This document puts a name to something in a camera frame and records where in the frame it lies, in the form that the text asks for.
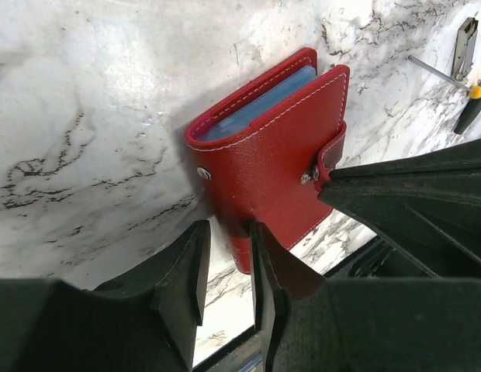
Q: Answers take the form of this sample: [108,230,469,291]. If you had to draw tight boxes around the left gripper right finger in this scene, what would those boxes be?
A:
[250,222,481,371]

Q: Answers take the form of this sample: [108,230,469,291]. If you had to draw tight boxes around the yellow black handled screwdriver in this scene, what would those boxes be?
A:
[407,55,481,135]

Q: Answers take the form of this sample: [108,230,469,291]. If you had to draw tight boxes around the red leather card holder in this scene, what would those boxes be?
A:
[185,47,350,274]

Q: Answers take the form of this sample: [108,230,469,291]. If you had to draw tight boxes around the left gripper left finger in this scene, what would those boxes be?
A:
[0,220,210,371]

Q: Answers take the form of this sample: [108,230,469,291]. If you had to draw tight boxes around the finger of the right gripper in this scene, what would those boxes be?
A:
[318,139,481,277]

